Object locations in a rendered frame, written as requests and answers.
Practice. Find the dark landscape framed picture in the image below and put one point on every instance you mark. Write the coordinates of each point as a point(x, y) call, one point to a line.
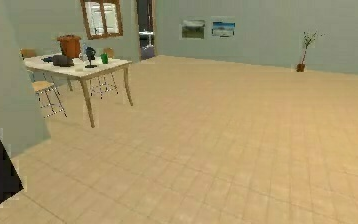
point(193, 29)

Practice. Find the green cup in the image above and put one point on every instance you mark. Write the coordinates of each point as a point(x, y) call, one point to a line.
point(104, 58)

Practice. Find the blue landscape framed picture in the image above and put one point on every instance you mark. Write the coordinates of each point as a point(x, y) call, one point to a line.
point(223, 28)

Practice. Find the white wooden-legged table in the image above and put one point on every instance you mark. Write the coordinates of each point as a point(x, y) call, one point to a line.
point(83, 70)

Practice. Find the black small statue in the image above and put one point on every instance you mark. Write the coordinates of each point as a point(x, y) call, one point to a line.
point(90, 55)

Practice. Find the clear glass bottle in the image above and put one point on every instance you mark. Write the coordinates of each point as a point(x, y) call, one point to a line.
point(84, 53)

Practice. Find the brown-framed window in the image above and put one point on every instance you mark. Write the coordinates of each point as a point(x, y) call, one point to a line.
point(102, 18)

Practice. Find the orange-brown pot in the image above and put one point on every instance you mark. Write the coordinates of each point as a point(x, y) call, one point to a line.
point(70, 46)

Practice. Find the dark grey flat object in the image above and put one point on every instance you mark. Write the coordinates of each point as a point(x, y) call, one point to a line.
point(62, 60)

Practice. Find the thin plant in brown pot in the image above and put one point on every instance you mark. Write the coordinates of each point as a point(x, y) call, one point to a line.
point(305, 50)

